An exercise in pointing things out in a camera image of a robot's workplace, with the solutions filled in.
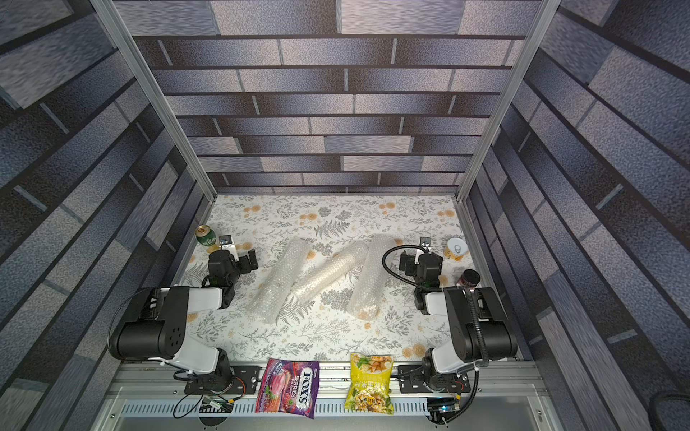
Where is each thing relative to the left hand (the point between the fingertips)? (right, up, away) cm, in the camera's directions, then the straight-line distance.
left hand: (241, 249), depth 94 cm
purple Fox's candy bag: (+23, -35, -23) cm, 47 cm away
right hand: (+65, -1, 0) cm, 65 cm away
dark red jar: (+80, -9, -7) cm, 81 cm away
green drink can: (-13, +5, -1) cm, 14 cm away
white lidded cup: (+78, 0, +1) cm, 78 cm away
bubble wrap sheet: (+45, -13, -13) cm, 48 cm away
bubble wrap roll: (+15, -12, -12) cm, 23 cm away
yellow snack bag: (+44, -34, -26) cm, 61 cm away
